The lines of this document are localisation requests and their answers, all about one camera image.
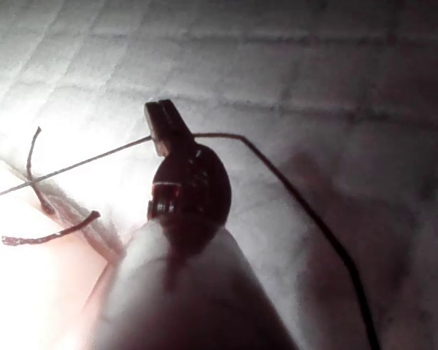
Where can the left arm needle driver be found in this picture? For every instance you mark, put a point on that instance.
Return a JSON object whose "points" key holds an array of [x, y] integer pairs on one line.
{"points": [[200, 182]]}

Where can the left arm needle driver jaw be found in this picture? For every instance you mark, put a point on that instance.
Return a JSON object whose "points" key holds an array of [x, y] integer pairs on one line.
{"points": [[177, 127], [156, 125]]}

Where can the black thread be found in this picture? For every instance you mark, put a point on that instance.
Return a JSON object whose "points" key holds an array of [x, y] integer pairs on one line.
{"points": [[306, 204]]}

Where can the dark left arm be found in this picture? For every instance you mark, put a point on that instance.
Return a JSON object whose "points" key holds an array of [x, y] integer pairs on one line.
{"points": [[211, 299]]}

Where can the white quilted cloth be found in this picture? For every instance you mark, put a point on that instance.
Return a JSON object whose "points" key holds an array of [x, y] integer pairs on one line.
{"points": [[277, 54]]}

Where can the black stitching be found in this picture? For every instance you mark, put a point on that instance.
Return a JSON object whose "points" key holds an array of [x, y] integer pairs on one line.
{"points": [[73, 228]]}

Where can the tissue pad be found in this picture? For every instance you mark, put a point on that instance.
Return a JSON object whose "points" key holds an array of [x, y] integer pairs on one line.
{"points": [[25, 291]]}

